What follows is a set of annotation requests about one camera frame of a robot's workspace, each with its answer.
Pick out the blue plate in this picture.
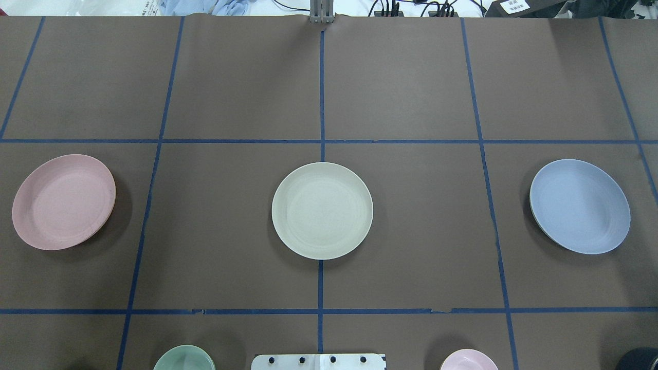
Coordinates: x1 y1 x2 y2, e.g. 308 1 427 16
528 159 631 255

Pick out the pink plate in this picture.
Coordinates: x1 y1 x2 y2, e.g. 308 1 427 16
11 154 117 251

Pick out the cream plate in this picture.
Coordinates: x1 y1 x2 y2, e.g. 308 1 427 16
271 162 374 260

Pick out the pink bowl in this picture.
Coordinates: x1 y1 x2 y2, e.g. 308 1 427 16
439 349 498 370

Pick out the green bowl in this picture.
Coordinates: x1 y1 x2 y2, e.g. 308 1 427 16
153 345 216 369

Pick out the blue cloth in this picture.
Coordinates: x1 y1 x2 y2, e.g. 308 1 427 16
158 1 250 16

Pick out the dark blue pot with lid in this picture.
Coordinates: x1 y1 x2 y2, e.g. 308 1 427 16
615 347 657 370

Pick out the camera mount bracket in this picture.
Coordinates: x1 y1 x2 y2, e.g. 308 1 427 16
309 0 335 24

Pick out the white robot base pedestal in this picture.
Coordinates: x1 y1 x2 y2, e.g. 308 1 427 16
251 353 387 369

